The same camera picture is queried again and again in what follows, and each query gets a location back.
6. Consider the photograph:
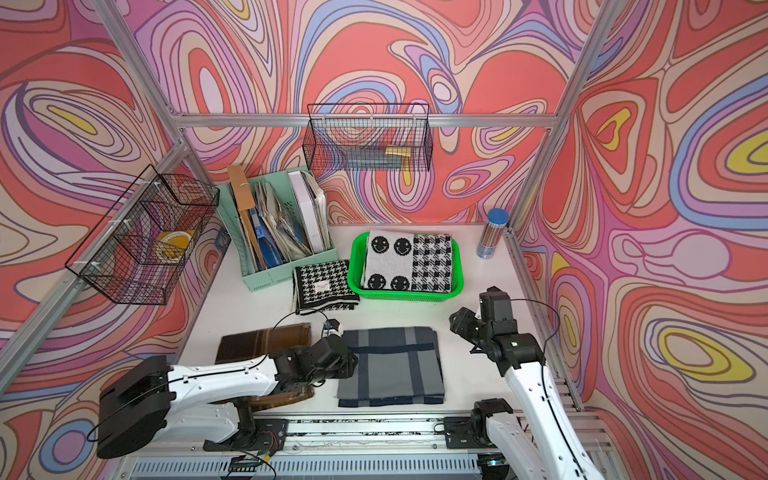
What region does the brown plaid scarf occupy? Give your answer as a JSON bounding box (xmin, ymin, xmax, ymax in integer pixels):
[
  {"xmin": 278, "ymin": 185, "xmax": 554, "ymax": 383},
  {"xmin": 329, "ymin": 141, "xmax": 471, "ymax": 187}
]
[{"xmin": 215, "ymin": 322, "xmax": 314, "ymax": 411}]

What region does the grey navy plaid scarf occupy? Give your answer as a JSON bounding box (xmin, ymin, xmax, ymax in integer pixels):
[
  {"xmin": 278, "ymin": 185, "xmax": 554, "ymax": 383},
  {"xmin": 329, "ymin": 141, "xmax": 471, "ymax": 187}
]
[{"xmin": 337, "ymin": 326, "xmax": 445, "ymax": 408}]

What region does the smiley face houndstooth scarf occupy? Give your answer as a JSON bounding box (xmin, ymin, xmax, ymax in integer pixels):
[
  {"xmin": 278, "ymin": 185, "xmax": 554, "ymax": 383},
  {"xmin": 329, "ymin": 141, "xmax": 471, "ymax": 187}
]
[{"xmin": 361, "ymin": 230, "xmax": 454, "ymax": 294}]

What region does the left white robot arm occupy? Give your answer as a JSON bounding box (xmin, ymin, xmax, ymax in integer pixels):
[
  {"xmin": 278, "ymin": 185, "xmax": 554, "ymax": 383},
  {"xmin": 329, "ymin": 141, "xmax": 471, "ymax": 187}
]
[{"xmin": 88, "ymin": 334, "xmax": 358, "ymax": 459}]

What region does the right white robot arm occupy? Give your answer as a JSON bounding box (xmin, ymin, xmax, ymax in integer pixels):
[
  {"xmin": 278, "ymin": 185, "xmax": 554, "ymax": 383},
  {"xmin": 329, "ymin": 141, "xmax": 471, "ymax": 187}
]
[{"xmin": 449, "ymin": 286, "xmax": 604, "ymax": 479}]

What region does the black white houndstooth scarf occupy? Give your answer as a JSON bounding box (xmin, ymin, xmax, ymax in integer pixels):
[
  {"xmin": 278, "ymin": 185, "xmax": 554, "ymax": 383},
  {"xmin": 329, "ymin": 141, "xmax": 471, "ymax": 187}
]
[{"xmin": 292, "ymin": 260, "xmax": 360, "ymax": 315}]

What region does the green plastic basket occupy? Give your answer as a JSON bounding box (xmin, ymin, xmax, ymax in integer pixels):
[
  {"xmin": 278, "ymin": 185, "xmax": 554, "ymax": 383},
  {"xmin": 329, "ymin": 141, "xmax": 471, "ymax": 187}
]
[{"xmin": 347, "ymin": 232, "xmax": 465, "ymax": 302}]

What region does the clear tube blue cap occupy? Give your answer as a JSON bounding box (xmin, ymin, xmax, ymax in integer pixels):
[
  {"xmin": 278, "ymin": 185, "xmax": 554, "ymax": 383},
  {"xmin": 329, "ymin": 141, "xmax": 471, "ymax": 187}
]
[{"xmin": 476, "ymin": 208, "xmax": 510, "ymax": 259}]

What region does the blue folder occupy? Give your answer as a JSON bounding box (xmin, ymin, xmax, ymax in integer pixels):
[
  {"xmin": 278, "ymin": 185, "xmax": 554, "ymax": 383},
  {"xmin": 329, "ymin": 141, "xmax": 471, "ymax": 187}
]
[{"xmin": 254, "ymin": 226, "xmax": 284, "ymax": 269}]

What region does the mint green file organizer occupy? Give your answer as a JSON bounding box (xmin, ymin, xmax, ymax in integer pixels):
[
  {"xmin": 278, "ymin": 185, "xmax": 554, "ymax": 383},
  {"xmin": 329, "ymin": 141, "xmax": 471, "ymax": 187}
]
[{"xmin": 218, "ymin": 165, "xmax": 338, "ymax": 292}]

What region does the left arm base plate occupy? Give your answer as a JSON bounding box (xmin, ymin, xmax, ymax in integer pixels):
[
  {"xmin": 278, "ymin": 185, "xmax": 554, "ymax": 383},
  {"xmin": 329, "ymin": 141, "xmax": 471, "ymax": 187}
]
[{"xmin": 203, "ymin": 418, "xmax": 289, "ymax": 455}]

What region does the aluminium rail frame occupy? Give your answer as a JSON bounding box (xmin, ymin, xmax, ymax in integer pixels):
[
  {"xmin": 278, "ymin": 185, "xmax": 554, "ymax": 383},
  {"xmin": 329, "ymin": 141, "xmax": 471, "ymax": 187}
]
[{"xmin": 108, "ymin": 412, "xmax": 517, "ymax": 479}]

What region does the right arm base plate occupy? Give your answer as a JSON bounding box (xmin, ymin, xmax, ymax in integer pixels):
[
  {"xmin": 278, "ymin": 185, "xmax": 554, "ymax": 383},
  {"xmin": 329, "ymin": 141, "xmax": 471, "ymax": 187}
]
[{"xmin": 442, "ymin": 416, "xmax": 495, "ymax": 450}]

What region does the black wire basket left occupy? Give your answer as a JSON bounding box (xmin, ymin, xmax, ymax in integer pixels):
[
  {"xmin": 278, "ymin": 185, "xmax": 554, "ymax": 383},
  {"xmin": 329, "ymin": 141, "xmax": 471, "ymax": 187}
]
[{"xmin": 65, "ymin": 165, "xmax": 220, "ymax": 305}]

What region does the black wire basket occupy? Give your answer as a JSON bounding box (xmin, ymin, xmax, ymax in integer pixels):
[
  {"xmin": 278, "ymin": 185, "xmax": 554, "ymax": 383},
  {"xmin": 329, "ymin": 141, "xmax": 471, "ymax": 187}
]
[
  {"xmin": 65, "ymin": 165, "xmax": 220, "ymax": 305},
  {"xmin": 302, "ymin": 101, "xmax": 433, "ymax": 175}
]

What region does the black wire basket back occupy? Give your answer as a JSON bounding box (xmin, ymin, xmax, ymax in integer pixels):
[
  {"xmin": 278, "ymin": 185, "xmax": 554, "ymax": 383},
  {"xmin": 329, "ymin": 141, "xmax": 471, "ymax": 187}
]
[{"xmin": 302, "ymin": 101, "xmax": 433, "ymax": 175}]

